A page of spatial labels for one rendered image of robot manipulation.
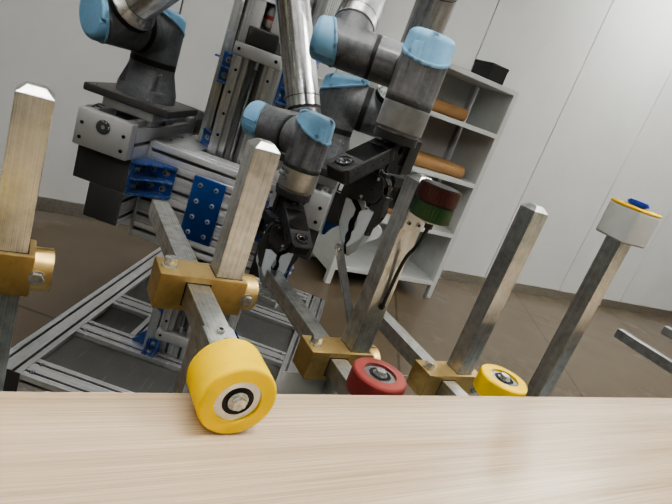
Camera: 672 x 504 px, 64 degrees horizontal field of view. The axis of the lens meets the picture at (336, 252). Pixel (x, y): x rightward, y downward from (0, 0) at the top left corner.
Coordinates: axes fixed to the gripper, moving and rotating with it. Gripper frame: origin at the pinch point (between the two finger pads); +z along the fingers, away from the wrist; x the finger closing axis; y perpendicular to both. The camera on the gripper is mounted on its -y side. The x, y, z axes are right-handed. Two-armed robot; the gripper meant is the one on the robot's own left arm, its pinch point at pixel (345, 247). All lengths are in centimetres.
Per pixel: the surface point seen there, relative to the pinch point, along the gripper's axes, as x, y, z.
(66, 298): 156, 32, 101
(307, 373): -8.1, -8.7, 17.5
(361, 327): -9.8, -1.9, 9.2
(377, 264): -7.9, -1.4, -0.9
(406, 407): -25.5, -9.6, 10.6
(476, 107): 152, 292, -37
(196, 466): -22.8, -40.0, 10.6
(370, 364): -16.8, -7.3, 10.2
